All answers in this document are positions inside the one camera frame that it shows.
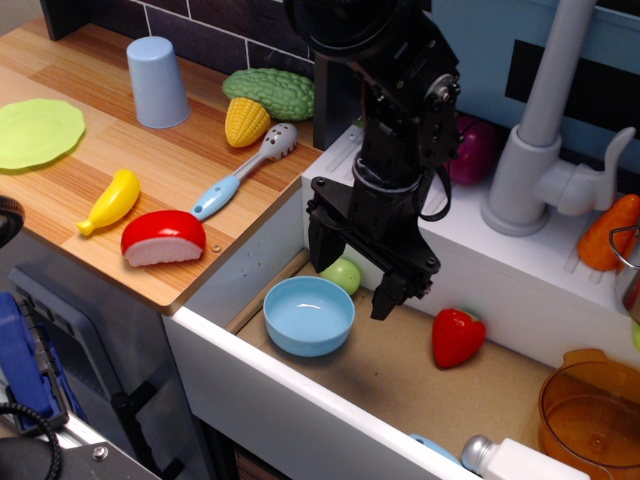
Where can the orange toy carrot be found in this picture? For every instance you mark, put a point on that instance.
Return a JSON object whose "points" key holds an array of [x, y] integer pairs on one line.
{"points": [[594, 248]]}

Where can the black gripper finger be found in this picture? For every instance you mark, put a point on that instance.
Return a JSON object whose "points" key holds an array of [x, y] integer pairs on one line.
{"points": [[392, 291], [326, 244]]}

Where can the light blue utensil handle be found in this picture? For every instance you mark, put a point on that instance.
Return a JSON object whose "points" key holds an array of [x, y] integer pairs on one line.
{"points": [[435, 447]]}

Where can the light blue plastic cup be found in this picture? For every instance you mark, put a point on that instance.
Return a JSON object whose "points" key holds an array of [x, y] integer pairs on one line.
{"points": [[158, 90]]}

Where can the light blue plastic bowl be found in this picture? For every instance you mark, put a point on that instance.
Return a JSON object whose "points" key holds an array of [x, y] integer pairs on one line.
{"points": [[308, 316]]}

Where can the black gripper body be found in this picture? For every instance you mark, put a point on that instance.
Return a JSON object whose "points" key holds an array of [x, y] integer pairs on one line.
{"points": [[381, 225]]}

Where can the silver metal pot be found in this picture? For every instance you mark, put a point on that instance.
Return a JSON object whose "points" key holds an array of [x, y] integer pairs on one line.
{"points": [[627, 274]]}

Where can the grey toy faucet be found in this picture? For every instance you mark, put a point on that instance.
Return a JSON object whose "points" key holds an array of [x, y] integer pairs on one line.
{"points": [[530, 175]]}

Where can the blue object at left edge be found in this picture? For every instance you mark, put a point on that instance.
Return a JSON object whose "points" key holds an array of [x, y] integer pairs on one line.
{"points": [[30, 365]]}

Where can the white toy sink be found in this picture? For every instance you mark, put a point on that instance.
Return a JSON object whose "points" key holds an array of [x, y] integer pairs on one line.
{"points": [[348, 415]]}

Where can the red toy strawberry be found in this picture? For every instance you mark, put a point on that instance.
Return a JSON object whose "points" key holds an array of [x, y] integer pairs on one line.
{"points": [[456, 336]]}

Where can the green toy bitter gourd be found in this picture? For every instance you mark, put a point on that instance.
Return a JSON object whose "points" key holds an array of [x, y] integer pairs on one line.
{"points": [[284, 95]]}

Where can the blue grey slotted spoon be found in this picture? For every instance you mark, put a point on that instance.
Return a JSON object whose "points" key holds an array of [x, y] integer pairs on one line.
{"points": [[278, 142]]}

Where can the red white toy sushi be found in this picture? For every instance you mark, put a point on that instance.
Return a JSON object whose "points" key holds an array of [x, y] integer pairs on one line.
{"points": [[165, 236]]}

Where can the green toy ball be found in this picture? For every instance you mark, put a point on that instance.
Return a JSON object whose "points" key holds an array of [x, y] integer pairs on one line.
{"points": [[345, 274]]}

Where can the orange transparent pot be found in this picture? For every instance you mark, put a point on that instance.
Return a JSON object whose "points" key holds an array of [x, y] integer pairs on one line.
{"points": [[589, 415]]}

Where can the light green plastic plate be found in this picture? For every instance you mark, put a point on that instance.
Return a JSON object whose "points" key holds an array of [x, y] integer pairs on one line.
{"points": [[37, 131]]}

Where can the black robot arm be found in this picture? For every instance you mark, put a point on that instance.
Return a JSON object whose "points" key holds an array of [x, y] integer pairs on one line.
{"points": [[409, 88]]}

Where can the purple toy onion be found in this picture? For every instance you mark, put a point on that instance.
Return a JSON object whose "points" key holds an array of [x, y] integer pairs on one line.
{"points": [[477, 154]]}

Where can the white bottle with silver cap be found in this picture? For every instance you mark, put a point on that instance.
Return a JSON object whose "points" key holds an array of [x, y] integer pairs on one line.
{"points": [[511, 460]]}

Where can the yellow toy banana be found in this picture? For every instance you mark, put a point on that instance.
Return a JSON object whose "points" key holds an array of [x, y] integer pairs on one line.
{"points": [[114, 203]]}

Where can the yellow toy corn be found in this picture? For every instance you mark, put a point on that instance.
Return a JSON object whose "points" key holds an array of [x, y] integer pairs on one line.
{"points": [[246, 121]]}

